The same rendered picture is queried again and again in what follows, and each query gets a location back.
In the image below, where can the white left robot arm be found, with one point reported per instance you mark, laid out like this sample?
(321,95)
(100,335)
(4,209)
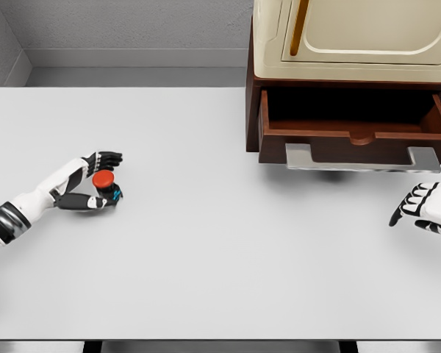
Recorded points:
(13,215)

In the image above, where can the red button switch black base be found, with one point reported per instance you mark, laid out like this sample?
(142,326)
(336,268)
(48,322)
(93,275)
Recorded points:
(103,179)

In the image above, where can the dark brown wooden cabinet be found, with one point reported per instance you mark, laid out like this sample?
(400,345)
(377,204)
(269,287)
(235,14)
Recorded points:
(252,110)

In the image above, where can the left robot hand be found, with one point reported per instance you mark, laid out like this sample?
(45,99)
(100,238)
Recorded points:
(64,178)

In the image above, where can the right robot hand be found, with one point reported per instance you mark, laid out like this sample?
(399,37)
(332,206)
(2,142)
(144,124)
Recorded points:
(439,200)

